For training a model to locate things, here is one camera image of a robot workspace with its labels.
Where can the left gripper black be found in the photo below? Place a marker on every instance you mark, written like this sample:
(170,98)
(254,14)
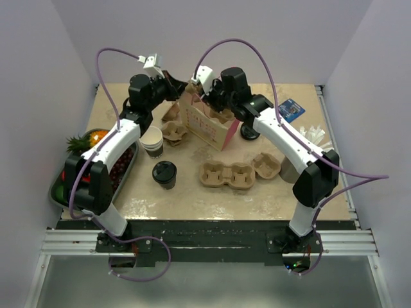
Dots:
(176,86)

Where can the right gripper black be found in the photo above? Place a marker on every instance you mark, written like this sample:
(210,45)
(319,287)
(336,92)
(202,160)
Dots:
(209,97)

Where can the single cardboard cup carrier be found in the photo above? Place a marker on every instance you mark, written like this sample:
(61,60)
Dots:
(171,113)

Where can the pink beige paper bag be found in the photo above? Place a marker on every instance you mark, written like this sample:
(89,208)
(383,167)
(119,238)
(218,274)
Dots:
(194,114)

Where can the black coffee cup lid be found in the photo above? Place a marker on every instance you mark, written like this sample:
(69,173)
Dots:
(164,172)

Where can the dark paper coffee cup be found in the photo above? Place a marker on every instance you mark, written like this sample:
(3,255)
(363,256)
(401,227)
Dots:
(166,182)

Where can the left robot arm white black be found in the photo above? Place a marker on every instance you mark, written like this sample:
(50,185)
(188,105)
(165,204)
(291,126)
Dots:
(87,184)

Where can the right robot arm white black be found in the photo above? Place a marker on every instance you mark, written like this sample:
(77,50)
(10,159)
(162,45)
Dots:
(317,169)

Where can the blue razor package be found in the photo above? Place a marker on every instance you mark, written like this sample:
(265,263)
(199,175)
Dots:
(290,110)

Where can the grey straw holder cup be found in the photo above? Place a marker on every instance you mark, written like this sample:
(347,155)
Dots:
(289,173)

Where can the dark red grapes bunch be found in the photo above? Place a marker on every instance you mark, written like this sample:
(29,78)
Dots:
(118,170)

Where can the toy pineapple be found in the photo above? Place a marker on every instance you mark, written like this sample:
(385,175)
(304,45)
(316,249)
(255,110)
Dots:
(81,144)

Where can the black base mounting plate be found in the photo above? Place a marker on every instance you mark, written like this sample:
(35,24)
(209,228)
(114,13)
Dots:
(151,241)

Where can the dark green fruit tray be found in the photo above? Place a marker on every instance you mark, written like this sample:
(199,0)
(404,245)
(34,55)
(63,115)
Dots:
(56,191)

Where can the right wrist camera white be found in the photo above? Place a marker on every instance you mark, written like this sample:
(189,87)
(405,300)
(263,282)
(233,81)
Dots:
(204,77)

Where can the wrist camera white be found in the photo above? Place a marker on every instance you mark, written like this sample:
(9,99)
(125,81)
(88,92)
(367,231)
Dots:
(204,77)
(151,65)

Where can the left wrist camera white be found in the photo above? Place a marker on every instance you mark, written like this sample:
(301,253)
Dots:
(151,65)

